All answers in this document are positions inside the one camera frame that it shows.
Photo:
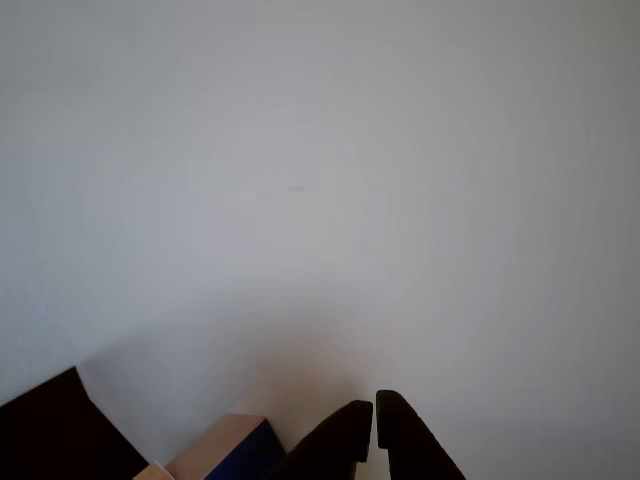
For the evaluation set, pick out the wooden cube with green face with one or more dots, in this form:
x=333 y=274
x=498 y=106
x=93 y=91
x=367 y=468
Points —
x=225 y=450

